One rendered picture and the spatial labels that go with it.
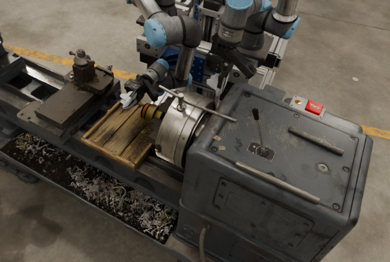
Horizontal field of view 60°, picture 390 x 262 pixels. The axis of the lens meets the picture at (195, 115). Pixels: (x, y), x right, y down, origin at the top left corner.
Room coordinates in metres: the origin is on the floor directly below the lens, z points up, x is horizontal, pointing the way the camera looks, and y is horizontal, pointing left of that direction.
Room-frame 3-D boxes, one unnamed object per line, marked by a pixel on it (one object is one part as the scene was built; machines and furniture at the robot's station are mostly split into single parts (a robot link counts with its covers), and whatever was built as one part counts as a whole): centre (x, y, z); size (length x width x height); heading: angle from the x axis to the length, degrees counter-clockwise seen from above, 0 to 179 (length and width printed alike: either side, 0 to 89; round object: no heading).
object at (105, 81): (1.24, 0.54, 0.99); 0.20 x 0.10 x 0.05; 68
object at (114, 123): (1.06, 0.31, 0.89); 0.36 x 0.30 x 0.04; 158
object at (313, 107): (0.99, -0.46, 1.26); 0.06 x 0.06 x 0.02; 68
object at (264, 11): (1.52, -0.24, 1.33); 0.13 x 0.12 x 0.14; 63
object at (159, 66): (1.31, 0.21, 1.07); 0.11 x 0.08 x 0.09; 158
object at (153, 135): (0.89, 0.14, 1.08); 0.12 x 0.11 x 0.05; 158
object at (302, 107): (1.00, -0.44, 1.23); 0.13 x 0.08 x 0.05; 68
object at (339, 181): (0.82, -0.34, 1.06); 0.59 x 0.48 x 0.39; 68
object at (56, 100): (1.19, 0.60, 0.95); 0.43 x 0.17 x 0.05; 158
